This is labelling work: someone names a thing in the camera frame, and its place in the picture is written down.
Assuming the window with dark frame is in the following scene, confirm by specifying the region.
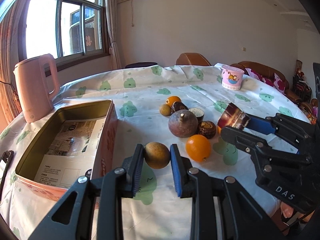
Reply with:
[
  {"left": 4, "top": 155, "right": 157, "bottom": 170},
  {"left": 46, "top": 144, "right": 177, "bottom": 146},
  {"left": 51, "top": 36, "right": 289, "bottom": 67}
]
[{"left": 19, "top": 0, "right": 107, "bottom": 66}]

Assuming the brown leather armchair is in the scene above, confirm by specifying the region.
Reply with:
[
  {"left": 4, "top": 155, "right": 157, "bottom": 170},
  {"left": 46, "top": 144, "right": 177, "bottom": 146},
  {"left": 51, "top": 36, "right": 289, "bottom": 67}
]
[{"left": 176, "top": 53, "right": 211, "bottom": 66}]

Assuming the floral pink cushion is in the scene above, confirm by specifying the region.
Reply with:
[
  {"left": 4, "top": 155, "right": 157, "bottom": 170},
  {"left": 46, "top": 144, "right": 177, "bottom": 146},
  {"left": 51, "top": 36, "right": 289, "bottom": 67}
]
[{"left": 246, "top": 68, "right": 286, "bottom": 94}]

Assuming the pink cartoon cup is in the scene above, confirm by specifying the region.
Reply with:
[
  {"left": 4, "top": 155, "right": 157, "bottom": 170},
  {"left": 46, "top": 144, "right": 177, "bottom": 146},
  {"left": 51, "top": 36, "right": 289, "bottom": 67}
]
[{"left": 221, "top": 64, "right": 244, "bottom": 90}]

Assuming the large purple round fruit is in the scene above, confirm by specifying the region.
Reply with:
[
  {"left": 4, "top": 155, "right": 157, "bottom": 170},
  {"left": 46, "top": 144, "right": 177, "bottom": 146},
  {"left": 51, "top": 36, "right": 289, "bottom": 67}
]
[{"left": 168, "top": 109, "right": 198, "bottom": 138}]

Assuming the pink electric kettle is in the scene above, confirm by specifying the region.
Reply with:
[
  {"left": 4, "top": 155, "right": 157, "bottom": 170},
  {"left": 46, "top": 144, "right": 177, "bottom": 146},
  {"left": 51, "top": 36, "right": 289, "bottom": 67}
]
[{"left": 14, "top": 54, "right": 60, "bottom": 123}]

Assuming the brown leather sofa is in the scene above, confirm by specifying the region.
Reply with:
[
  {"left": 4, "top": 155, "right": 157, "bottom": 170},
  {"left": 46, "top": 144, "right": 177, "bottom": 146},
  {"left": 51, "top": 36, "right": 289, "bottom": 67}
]
[{"left": 231, "top": 61, "right": 302, "bottom": 103}]

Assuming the pink metal tin box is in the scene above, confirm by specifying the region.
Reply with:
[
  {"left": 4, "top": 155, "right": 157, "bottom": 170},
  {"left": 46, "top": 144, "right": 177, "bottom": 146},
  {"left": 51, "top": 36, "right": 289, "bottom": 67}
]
[{"left": 15, "top": 100, "right": 118, "bottom": 201}]

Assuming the black smartphone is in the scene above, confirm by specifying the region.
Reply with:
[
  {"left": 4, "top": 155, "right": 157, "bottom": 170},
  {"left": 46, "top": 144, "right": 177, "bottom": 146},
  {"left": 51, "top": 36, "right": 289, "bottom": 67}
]
[{"left": 0, "top": 150, "right": 15, "bottom": 195}]

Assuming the dark round stool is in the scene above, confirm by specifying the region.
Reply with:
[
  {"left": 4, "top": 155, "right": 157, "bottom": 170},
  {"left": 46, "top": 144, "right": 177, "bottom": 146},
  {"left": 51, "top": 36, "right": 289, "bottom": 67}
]
[{"left": 125, "top": 62, "right": 158, "bottom": 69}]

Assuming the large orange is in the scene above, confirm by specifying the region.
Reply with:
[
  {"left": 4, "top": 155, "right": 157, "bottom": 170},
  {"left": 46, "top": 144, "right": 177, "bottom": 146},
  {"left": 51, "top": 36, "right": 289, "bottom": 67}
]
[{"left": 185, "top": 134, "right": 211, "bottom": 162}]

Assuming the brown longan fruit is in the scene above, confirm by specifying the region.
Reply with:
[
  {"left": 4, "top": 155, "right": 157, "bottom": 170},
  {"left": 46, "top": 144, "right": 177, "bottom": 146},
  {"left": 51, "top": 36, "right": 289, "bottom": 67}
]
[{"left": 144, "top": 142, "right": 170, "bottom": 169}]

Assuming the paper sheet in tin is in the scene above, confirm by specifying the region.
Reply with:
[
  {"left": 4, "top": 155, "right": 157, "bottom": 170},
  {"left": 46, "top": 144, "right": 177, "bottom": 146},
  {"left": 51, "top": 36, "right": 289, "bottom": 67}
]
[{"left": 34, "top": 118, "right": 107, "bottom": 189}]

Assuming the dark water chestnut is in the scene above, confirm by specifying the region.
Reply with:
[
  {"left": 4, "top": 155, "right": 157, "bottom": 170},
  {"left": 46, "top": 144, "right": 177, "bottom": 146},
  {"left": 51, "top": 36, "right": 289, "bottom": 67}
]
[{"left": 171, "top": 101, "right": 189, "bottom": 113}]

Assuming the pink curtain left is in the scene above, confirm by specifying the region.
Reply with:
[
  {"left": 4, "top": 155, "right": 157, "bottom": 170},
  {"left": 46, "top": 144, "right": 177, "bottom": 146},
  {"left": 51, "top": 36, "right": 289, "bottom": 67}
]
[{"left": 1, "top": 0, "right": 24, "bottom": 124}]

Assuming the small orange kumquat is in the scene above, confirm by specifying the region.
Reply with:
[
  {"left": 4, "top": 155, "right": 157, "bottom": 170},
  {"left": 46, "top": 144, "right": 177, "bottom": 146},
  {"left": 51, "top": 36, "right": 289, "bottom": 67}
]
[{"left": 165, "top": 96, "right": 181, "bottom": 107}]

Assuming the beige curtain right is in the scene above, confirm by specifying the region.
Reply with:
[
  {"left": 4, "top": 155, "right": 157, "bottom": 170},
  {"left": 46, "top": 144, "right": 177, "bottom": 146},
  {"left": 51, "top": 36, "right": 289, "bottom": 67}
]
[{"left": 105, "top": 0, "right": 121, "bottom": 70}]

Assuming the brown water chestnut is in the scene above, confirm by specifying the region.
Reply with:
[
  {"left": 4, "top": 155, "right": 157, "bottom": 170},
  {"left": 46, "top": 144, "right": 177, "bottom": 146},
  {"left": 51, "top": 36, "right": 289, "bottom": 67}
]
[{"left": 197, "top": 121, "right": 216, "bottom": 139}]

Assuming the cloud pattern tablecloth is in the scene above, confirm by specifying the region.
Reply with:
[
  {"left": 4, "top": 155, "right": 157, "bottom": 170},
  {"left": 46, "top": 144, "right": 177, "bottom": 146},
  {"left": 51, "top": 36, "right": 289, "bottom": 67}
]
[{"left": 1, "top": 66, "right": 306, "bottom": 239}]

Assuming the small brown longan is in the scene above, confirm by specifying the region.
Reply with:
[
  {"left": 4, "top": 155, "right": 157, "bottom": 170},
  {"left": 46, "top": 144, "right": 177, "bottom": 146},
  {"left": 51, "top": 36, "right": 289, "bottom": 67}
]
[{"left": 159, "top": 104, "right": 172, "bottom": 116}]

